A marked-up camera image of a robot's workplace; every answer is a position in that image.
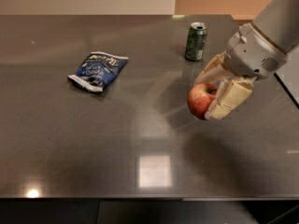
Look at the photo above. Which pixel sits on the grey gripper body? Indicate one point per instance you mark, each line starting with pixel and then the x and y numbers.
pixel 252 52

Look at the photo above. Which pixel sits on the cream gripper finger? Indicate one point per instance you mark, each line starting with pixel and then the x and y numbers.
pixel 231 93
pixel 215 70

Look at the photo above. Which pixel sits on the red apple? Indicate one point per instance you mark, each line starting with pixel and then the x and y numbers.
pixel 200 98

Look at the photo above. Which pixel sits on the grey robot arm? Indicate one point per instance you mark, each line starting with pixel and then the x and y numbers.
pixel 279 24

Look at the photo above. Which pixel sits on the green soda can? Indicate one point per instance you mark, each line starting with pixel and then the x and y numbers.
pixel 196 41

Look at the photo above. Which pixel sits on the grey side counter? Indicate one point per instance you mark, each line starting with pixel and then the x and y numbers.
pixel 288 76

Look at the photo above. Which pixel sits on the blue chip bag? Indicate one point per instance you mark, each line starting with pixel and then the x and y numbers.
pixel 98 71

